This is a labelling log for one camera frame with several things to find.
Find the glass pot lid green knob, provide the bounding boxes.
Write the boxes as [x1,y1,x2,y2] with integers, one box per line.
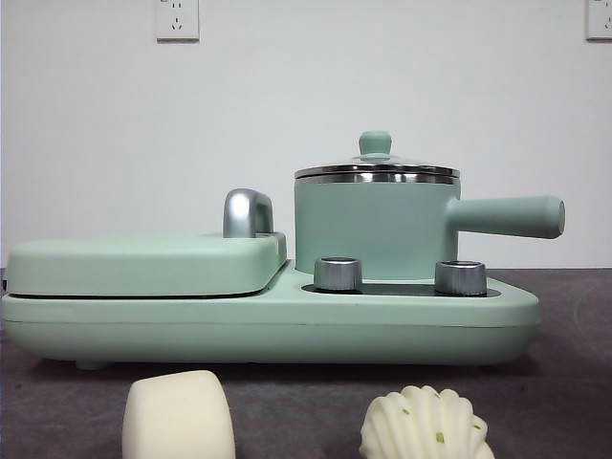
[293,130,460,181]

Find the smooth white steamed bun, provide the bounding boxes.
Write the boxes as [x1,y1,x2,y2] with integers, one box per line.
[121,369,237,459]

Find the silver control knob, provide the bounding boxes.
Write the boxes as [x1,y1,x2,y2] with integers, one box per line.
[434,259,489,295]
[313,255,363,292]

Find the mint green griddle lid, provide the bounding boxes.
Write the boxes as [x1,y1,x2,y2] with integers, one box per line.
[7,230,289,298]

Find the mint green breakfast machine base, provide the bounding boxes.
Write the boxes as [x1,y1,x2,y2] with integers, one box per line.
[0,257,542,372]

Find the pleated white bun green flecks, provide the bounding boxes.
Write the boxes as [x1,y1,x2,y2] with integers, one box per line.
[358,384,496,459]

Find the silver griddle lid handle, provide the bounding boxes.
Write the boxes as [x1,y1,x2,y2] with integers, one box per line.
[222,187,275,239]

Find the white wall socket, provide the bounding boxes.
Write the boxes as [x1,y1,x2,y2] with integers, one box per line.
[585,0,612,42]
[156,0,201,42]

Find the mint green handled pot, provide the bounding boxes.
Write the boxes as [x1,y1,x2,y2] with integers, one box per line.
[292,172,567,281]

